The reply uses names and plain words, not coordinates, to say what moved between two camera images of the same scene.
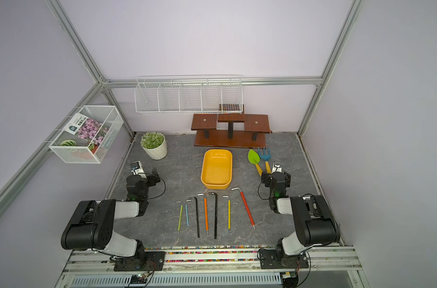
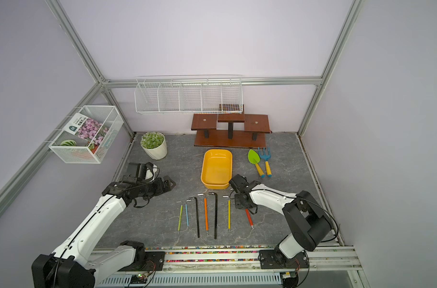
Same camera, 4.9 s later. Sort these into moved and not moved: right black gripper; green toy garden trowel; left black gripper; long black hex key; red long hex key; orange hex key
Moved: right black gripper; left black gripper
Not moved: green toy garden trowel; long black hex key; red long hex key; orange hex key
